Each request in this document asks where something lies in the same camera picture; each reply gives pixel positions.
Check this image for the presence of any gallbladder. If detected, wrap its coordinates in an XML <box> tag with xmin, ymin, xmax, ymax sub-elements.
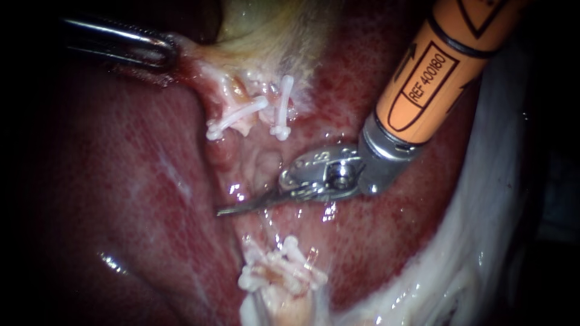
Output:
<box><xmin>168</xmin><ymin>0</ymin><xmax>347</xmax><ymax>120</ymax></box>

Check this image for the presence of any left arm instrument jaw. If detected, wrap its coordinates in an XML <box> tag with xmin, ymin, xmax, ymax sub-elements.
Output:
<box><xmin>60</xmin><ymin>17</ymin><xmax>181</xmax><ymax>73</ymax></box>

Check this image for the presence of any thin tube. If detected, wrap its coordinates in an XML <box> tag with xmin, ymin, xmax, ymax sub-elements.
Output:
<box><xmin>226</xmin><ymin>75</ymin><xmax>256</xmax><ymax>138</ymax></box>
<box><xmin>251</xmin><ymin>264</ymin><xmax>293</xmax><ymax>284</ymax></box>

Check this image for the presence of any white clip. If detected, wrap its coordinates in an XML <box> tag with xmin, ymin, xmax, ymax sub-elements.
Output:
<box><xmin>237</xmin><ymin>264</ymin><xmax>305</xmax><ymax>294</ymax></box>
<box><xmin>269</xmin><ymin>74</ymin><xmax>295</xmax><ymax>142</ymax></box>
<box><xmin>205</xmin><ymin>95</ymin><xmax>269</xmax><ymax>142</ymax></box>
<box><xmin>280</xmin><ymin>235</ymin><xmax>329</xmax><ymax>290</ymax></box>

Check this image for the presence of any right arm instrument jaw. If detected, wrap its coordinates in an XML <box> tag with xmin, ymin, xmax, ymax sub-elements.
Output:
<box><xmin>216</xmin><ymin>186</ymin><xmax>295</xmax><ymax>217</ymax></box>

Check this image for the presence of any right arm instrument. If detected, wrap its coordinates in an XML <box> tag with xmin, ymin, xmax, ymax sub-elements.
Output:
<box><xmin>278</xmin><ymin>112</ymin><xmax>428</xmax><ymax>203</ymax></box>

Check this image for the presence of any dark red liver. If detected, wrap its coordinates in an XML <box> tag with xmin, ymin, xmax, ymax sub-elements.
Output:
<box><xmin>27</xmin><ymin>0</ymin><xmax>488</xmax><ymax>326</ymax></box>

